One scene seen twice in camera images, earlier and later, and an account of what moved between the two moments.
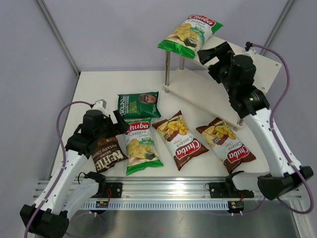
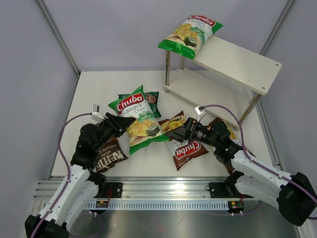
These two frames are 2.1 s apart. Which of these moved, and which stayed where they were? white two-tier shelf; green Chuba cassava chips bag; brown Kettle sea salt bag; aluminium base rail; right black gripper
Moved: right black gripper
Stayed: green Chuba cassava chips bag; white two-tier shelf; aluminium base rail; brown Kettle sea salt bag
